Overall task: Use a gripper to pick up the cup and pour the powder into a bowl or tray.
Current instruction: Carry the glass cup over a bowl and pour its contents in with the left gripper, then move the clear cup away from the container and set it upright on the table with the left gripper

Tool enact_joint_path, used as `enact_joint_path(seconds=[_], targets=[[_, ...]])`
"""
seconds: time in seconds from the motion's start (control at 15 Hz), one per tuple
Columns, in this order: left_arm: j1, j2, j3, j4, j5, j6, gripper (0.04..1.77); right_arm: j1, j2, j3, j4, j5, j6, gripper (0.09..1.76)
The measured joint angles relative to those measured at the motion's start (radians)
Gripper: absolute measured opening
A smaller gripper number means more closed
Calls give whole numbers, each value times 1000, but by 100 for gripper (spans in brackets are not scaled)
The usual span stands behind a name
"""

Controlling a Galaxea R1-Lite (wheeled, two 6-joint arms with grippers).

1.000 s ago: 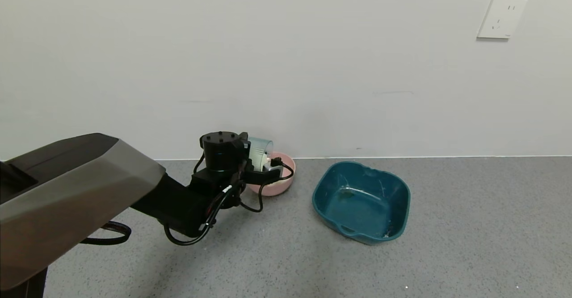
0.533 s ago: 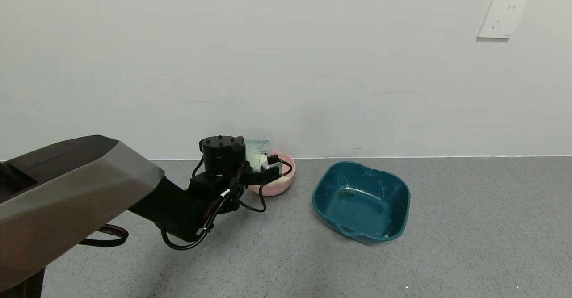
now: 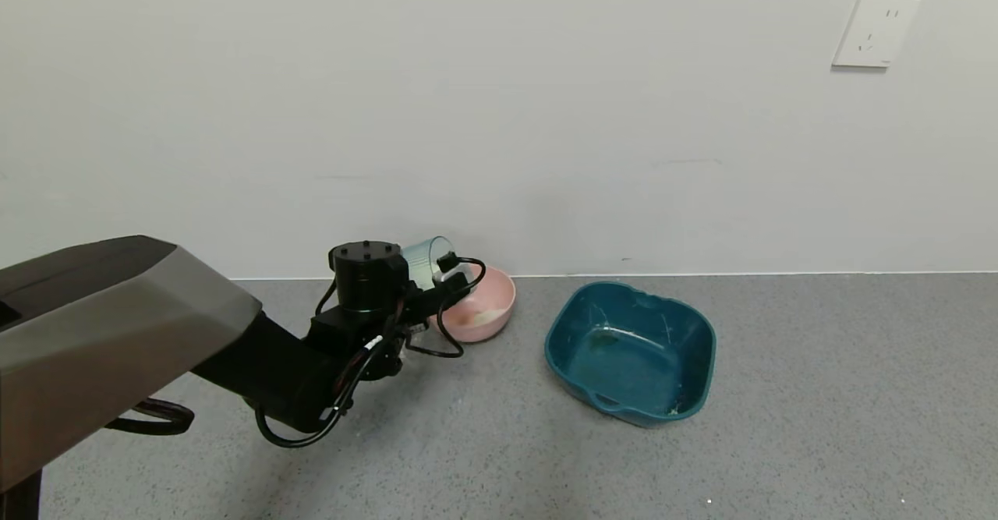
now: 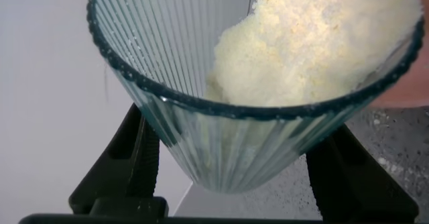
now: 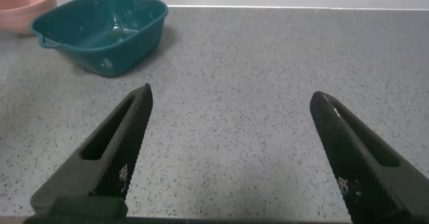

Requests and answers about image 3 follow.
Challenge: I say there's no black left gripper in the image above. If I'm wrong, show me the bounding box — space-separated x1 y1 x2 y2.
402 264 472 324

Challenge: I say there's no clear ribbed plastic cup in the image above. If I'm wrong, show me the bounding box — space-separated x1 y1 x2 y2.
401 236 457 291

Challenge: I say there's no pink plastic bowl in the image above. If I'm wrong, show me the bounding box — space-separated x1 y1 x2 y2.
427 264 517 343

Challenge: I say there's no teal plastic basin tray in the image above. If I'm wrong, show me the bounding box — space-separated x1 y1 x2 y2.
544 281 717 428

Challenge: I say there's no black camera cable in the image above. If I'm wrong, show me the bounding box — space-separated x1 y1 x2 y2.
256 251 487 449

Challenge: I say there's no black red arm cable loop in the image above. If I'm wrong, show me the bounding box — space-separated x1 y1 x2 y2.
105 398 195 436

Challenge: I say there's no white wall power socket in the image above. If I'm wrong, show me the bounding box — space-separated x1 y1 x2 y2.
831 0 921 69

